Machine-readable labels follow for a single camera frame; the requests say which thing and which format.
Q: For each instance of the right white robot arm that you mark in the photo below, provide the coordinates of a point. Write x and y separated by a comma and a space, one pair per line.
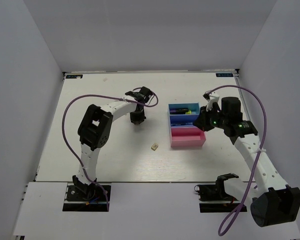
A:
273, 201

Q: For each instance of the blue clear pen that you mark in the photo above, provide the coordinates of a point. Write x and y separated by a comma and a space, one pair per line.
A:
175, 124

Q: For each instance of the purple cap black highlighter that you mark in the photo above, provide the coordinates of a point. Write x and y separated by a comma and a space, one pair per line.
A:
178, 111

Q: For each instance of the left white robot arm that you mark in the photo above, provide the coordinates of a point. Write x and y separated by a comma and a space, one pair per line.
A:
95, 128

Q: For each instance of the small beige eraser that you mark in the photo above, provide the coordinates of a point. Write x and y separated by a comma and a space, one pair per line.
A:
154, 146

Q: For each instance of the blue corner label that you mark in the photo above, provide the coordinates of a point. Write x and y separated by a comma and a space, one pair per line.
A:
224, 75
74, 76

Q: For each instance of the three-colour compartment box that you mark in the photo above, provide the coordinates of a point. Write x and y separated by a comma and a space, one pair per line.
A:
186, 136

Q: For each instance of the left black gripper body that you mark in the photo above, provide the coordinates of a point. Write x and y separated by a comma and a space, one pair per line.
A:
138, 116

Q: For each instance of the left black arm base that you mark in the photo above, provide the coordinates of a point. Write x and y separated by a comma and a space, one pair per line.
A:
77, 201

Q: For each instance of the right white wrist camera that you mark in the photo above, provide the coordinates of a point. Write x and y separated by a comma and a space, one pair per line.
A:
211, 97

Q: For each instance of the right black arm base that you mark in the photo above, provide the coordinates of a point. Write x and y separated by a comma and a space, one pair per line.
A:
213, 198

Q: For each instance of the left blue corner label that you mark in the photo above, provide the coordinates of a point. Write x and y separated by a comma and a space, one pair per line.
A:
74, 76

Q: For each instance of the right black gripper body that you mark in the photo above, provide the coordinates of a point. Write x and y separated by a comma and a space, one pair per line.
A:
216, 119

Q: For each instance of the right blue corner label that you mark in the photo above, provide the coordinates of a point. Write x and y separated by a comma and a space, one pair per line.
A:
224, 75

